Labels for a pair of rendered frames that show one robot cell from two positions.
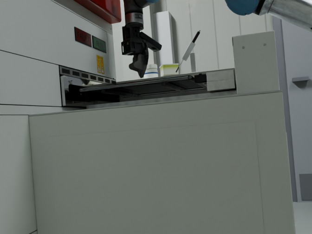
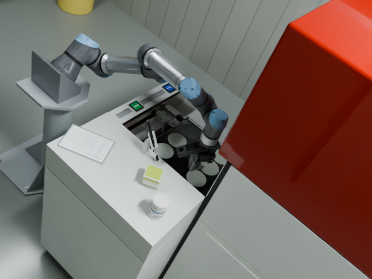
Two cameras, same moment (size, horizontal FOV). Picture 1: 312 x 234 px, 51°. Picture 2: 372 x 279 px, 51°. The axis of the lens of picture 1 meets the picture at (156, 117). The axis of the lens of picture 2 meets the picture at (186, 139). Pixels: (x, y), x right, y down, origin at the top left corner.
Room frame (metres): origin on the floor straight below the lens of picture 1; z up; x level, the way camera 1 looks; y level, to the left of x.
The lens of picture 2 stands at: (2.55, 0.10, 2.30)
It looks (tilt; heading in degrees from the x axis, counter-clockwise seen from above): 44 degrees down; 186
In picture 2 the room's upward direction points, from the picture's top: 24 degrees clockwise
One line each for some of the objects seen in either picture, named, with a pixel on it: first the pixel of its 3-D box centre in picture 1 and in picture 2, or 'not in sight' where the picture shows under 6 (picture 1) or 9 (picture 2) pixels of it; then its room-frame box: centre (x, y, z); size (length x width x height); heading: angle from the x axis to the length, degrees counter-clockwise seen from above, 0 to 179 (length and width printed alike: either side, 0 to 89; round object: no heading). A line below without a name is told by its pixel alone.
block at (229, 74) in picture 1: (220, 75); (171, 111); (0.98, -0.20, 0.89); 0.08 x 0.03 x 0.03; 74
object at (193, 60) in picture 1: (189, 58); (150, 144); (1.39, -0.16, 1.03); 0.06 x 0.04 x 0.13; 74
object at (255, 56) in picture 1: (255, 76); (149, 106); (1.02, -0.32, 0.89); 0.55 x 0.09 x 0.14; 164
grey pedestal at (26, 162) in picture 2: not in sight; (45, 128); (1.12, -0.88, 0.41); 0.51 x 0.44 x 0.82; 75
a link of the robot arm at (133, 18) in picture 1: (134, 21); (209, 136); (1.34, 0.05, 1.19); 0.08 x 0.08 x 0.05
